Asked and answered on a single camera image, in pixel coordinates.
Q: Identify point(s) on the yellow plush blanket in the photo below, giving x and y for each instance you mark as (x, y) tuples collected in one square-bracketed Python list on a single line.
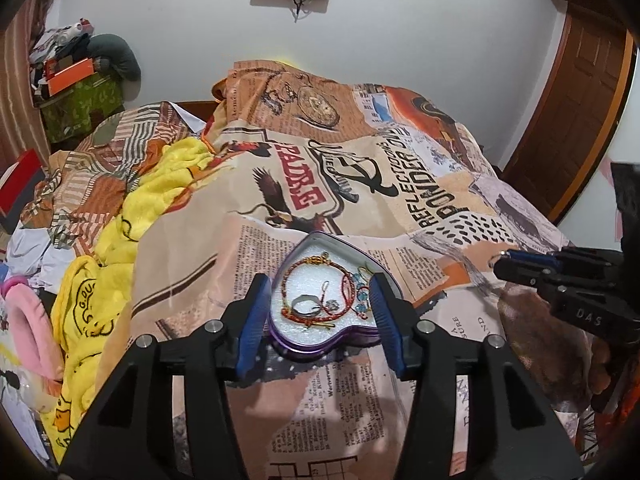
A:
[(150, 195)]

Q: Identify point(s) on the striped brown curtain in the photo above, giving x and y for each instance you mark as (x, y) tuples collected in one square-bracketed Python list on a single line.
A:
[(20, 85)]

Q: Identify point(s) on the striped patchwork blanket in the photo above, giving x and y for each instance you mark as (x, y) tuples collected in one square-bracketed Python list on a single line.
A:
[(115, 135)]

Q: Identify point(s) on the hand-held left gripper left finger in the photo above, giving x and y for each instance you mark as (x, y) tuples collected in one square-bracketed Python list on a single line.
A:
[(255, 310)]

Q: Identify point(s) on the orange box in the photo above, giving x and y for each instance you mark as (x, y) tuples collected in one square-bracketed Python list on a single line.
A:
[(70, 77)]

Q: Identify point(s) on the pink plush cloth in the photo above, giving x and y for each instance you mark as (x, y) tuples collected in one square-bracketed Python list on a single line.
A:
[(25, 320)]

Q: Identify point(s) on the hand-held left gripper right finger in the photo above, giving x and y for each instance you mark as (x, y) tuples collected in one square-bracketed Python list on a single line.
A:
[(387, 310)]

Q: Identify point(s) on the green patterned storage box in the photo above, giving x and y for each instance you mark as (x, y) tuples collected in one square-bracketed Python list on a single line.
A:
[(80, 110)]

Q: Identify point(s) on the pile of clothes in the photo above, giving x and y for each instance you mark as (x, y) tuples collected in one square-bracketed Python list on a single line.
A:
[(55, 42)]

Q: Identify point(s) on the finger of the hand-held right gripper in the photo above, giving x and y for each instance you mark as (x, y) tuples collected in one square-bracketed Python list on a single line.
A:
[(530, 258), (525, 276)]

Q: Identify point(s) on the grey cushion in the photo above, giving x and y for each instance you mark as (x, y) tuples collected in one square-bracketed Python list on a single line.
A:
[(117, 55)]

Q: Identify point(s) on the brown wooden door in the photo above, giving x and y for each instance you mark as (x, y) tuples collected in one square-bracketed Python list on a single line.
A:
[(575, 110)]

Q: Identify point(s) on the white printed cloth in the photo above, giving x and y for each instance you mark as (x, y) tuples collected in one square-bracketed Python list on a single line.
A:
[(30, 255)]

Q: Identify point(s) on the purple heart-shaped tin box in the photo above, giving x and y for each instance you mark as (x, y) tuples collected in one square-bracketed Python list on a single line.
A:
[(310, 280)]

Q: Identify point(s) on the red box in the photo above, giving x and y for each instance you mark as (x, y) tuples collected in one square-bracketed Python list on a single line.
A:
[(22, 185)]

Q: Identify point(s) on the newspaper print blanket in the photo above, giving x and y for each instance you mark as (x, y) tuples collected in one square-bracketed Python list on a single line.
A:
[(350, 160)]

